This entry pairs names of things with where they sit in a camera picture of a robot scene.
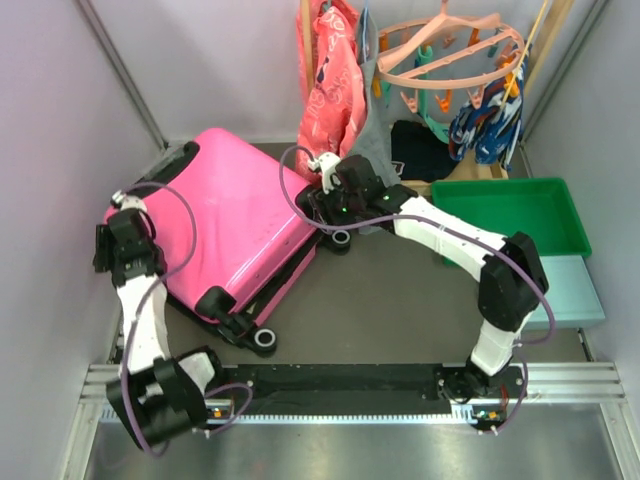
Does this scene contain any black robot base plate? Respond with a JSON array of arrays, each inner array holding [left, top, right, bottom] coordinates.
[[222, 363, 524, 417]]

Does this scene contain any dark navy folded garment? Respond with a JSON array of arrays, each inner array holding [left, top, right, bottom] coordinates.
[[391, 120, 458, 183]]

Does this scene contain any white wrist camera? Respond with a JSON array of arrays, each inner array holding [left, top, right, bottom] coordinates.
[[105, 190, 148, 217], [307, 152, 342, 195]]

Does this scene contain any light blue plastic tray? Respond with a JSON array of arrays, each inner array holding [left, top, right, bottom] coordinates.
[[541, 255, 606, 329]]

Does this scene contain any teal round clothes hanger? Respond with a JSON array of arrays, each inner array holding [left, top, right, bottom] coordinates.
[[372, 29, 498, 143]]

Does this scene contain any coral patterned jacket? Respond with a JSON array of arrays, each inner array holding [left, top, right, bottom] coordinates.
[[296, 1, 367, 158]]

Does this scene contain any pink hard-shell suitcase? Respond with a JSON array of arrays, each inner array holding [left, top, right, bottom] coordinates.
[[123, 128, 351, 356]]

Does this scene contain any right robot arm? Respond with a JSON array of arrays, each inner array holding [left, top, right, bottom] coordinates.
[[296, 153, 549, 397]]

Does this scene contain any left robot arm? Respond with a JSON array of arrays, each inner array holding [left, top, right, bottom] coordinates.
[[94, 208, 227, 454]]

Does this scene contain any aluminium rail frame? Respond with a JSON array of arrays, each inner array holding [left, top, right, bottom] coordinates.
[[61, 362, 639, 479]]

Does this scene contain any pink round clothes hanger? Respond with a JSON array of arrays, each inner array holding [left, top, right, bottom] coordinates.
[[377, 1, 528, 113]]

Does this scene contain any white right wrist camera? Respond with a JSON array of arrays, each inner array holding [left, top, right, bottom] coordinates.
[[307, 152, 342, 195]]

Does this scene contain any wooden clothes rack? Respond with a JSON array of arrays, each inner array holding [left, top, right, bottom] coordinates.
[[298, 1, 574, 196]]

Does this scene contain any grey hanging garment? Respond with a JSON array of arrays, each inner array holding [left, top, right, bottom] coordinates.
[[348, 7, 399, 185]]

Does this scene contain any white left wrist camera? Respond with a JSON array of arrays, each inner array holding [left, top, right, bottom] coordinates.
[[105, 190, 148, 217]]

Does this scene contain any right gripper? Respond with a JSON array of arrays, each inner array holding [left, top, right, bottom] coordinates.
[[308, 176, 364, 235]]

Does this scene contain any blue white patterned garment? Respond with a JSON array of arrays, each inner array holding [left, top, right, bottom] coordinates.
[[448, 49, 531, 171]]

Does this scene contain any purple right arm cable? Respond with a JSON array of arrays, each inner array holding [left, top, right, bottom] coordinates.
[[277, 145, 557, 436]]

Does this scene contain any green plastic tray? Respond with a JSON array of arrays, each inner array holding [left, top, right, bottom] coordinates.
[[431, 178, 592, 258]]

